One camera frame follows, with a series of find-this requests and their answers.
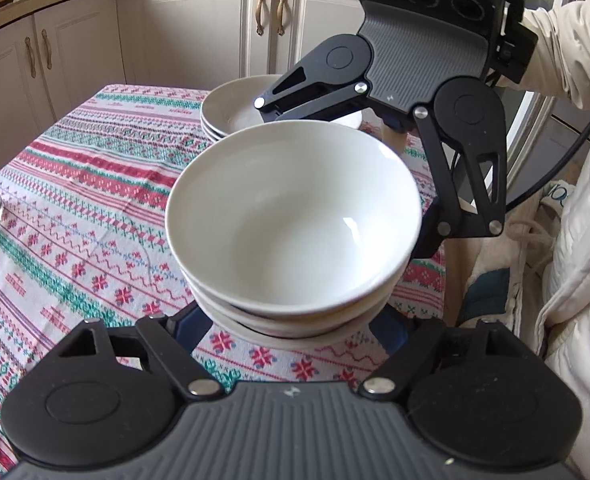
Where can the white floral bowl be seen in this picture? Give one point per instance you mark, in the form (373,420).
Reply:
(285,326)
(295,220)
(295,341)

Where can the person's white jacket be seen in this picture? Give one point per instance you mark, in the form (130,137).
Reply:
(585,310)

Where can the person's right forearm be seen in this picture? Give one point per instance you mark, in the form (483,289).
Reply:
(565,45)

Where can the patterned striped tablecloth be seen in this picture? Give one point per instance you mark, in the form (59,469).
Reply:
(75,210)

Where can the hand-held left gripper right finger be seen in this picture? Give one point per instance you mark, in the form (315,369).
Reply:
(392,332)

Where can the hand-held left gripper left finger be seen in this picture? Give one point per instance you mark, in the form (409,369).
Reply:
(190,330)

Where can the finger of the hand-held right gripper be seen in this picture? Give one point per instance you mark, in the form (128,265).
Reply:
(315,102)
(435,175)

